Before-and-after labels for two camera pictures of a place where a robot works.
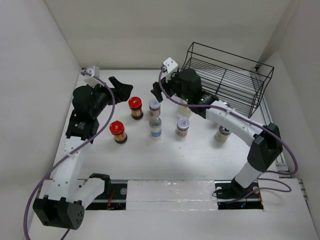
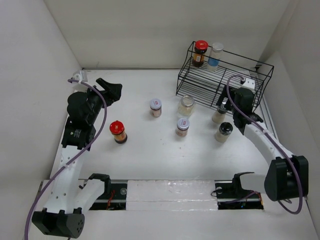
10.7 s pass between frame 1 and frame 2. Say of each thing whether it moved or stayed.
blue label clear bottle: moved
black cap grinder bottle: stayed
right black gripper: moved
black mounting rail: stayed
